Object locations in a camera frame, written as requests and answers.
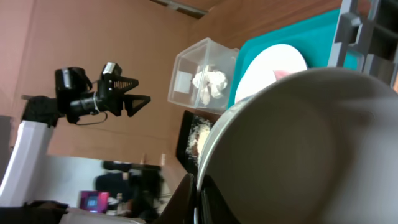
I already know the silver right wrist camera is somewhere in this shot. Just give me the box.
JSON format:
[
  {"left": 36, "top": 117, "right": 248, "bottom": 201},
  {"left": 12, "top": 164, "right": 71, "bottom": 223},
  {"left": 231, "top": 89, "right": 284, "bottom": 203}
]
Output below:
[{"left": 102, "top": 62, "right": 122, "bottom": 76}]

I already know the black tray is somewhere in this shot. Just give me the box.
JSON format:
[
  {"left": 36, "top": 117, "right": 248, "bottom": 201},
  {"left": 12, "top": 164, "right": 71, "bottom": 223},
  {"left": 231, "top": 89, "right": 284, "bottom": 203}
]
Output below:
[{"left": 175, "top": 111, "right": 206, "bottom": 176}]

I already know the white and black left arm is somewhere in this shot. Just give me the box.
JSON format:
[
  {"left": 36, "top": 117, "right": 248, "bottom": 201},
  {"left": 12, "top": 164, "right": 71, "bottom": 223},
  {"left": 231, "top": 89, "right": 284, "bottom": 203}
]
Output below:
[{"left": 1, "top": 96, "right": 196, "bottom": 223}]

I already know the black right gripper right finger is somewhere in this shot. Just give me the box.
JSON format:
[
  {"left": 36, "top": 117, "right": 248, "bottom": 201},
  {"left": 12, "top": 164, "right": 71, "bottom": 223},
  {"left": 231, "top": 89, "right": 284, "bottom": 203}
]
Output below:
[{"left": 200, "top": 175, "right": 239, "bottom": 224}]

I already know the teal plastic tray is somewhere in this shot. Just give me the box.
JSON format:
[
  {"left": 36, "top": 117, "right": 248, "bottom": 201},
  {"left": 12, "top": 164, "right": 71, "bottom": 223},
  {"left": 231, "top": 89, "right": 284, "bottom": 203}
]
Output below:
[{"left": 226, "top": 7, "right": 364, "bottom": 110}]

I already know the white tissue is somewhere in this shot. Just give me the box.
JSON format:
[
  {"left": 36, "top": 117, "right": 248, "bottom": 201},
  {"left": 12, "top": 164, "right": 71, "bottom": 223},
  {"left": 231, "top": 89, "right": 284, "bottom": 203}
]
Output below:
[{"left": 192, "top": 65, "right": 228, "bottom": 105}]

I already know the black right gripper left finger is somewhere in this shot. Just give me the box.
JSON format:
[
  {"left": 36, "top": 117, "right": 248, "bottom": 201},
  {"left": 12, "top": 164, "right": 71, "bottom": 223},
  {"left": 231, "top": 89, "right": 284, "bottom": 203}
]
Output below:
[{"left": 152, "top": 174, "right": 195, "bottom": 224}]

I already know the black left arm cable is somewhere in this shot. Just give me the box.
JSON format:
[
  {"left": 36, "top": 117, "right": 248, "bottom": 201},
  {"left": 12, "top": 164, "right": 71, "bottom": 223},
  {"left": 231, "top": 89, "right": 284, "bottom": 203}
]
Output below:
[{"left": 74, "top": 110, "right": 109, "bottom": 126}]

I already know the clear plastic bin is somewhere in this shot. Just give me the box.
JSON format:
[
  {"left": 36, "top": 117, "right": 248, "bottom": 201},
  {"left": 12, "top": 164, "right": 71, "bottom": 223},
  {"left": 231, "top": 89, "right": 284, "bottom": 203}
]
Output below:
[{"left": 168, "top": 37, "right": 239, "bottom": 114}]

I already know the grey dish rack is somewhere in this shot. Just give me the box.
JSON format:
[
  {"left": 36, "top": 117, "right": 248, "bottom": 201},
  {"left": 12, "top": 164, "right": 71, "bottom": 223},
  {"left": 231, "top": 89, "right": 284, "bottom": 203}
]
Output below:
[{"left": 328, "top": 0, "right": 397, "bottom": 90}]

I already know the white rice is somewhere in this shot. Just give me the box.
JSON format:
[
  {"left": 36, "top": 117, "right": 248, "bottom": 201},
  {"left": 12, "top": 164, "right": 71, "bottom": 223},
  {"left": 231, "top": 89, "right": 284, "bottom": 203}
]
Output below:
[{"left": 185, "top": 115, "right": 213, "bottom": 167}]

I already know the large white plate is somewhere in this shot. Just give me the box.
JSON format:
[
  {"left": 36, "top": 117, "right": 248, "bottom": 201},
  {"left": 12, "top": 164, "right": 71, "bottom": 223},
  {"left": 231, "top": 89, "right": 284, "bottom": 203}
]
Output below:
[{"left": 234, "top": 44, "right": 308, "bottom": 103}]

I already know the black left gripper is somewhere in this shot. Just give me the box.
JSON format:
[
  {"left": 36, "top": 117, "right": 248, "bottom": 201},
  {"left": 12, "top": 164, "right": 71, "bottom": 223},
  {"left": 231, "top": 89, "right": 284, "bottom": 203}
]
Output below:
[{"left": 68, "top": 74, "right": 151, "bottom": 124}]

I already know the person in background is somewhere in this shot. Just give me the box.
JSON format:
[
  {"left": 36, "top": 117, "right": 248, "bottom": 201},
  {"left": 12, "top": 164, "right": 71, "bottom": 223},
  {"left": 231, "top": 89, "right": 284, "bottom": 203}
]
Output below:
[{"left": 94, "top": 161, "right": 162, "bottom": 223}]

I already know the small pink plate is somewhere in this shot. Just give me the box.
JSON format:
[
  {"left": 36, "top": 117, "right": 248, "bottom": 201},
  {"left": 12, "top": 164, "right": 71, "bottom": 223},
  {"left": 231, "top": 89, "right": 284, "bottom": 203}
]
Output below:
[{"left": 273, "top": 70, "right": 292, "bottom": 80}]

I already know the grey bowl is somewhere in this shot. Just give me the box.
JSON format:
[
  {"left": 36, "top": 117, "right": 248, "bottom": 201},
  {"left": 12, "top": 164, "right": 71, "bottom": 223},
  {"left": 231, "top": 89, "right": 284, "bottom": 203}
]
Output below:
[{"left": 194, "top": 68, "right": 397, "bottom": 223}]

